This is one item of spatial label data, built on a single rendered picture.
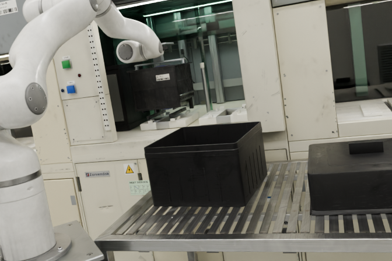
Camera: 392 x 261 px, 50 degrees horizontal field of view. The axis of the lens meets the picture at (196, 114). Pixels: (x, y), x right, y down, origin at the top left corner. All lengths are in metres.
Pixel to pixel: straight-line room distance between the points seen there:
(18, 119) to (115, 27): 0.65
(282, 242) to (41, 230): 0.54
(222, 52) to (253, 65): 1.01
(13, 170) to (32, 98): 0.16
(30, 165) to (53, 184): 0.90
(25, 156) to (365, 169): 0.76
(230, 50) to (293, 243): 1.63
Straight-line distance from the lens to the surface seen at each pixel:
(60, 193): 1.91
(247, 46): 1.44
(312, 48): 1.46
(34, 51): 1.10
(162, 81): 1.79
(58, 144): 1.85
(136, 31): 1.55
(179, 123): 1.80
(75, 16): 1.21
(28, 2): 1.33
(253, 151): 1.23
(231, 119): 1.73
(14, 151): 1.03
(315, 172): 1.02
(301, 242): 0.95
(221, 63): 2.44
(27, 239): 1.05
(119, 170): 1.74
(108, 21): 1.49
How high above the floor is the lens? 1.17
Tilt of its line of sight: 8 degrees down
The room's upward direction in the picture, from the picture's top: 8 degrees counter-clockwise
